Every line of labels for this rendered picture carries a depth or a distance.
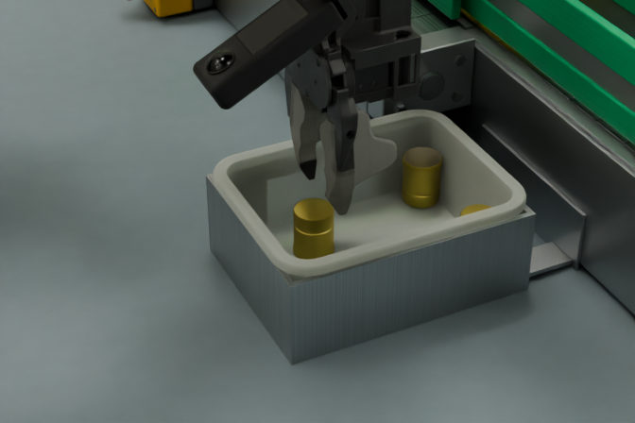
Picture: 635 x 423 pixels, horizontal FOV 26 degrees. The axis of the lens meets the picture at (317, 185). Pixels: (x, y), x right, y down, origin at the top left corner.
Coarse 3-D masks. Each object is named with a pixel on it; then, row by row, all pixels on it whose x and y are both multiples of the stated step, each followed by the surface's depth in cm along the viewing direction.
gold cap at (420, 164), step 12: (408, 156) 122; (420, 156) 123; (432, 156) 123; (408, 168) 120; (420, 168) 120; (432, 168) 120; (408, 180) 121; (420, 180) 121; (432, 180) 121; (408, 192) 122; (420, 192) 121; (432, 192) 122; (408, 204) 122; (420, 204) 122; (432, 204) 122
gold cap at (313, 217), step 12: (300, 204) 115; (312, 204) 115; (324, 204) 115; (300, 216) 114; (312, 216) 114; (324, 216) 114; (300, 228) 114; (312, 228) 114; (324, 228) 114; (300, 240) 115; (312, 240) 114; (324, 240) 115; (300, 252) 116; (312, 252) 115; (324, 252) 115
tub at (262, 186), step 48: (288, 144) 118; (432, 144) 123; (240, 192) 117; (288, 192) 120; (384, 192) 124; (480, 192) 117; (288, 240) 118; (336, 240) 118; (384, 240) 106; (432, 240) 108
